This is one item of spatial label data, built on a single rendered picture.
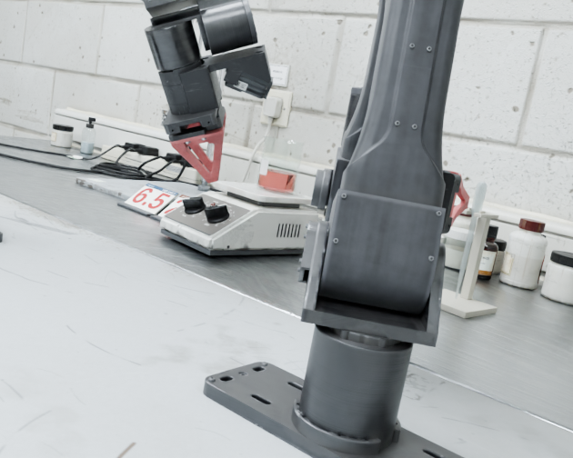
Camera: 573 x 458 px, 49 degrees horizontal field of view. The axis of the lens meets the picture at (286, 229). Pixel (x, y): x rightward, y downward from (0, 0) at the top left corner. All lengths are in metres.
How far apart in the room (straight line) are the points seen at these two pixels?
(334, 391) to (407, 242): 0.10
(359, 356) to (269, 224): 0.54
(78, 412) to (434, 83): 0.30
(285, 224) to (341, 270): 0.54
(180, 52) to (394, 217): 0.45
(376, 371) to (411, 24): 0.21
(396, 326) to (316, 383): 0.06
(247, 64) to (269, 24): 0.85
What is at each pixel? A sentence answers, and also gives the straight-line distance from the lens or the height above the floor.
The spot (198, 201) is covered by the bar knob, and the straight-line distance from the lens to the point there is 0.91.
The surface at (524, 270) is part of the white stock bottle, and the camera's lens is 1.08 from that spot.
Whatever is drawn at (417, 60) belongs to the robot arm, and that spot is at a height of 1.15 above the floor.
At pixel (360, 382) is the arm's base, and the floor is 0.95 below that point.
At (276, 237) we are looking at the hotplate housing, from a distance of 0.91.
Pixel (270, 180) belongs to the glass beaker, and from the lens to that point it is 0.94.
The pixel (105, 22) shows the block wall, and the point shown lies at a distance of 2.12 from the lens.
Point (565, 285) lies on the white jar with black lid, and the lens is 1.05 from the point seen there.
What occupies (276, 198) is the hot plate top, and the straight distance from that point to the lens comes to 0.90.
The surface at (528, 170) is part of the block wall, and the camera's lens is 1.26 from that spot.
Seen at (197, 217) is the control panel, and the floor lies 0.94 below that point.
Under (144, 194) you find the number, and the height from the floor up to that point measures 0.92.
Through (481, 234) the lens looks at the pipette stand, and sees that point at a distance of 0.86.
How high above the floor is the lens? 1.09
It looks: 9 degrees down
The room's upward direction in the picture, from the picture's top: 10 degrees clockwise
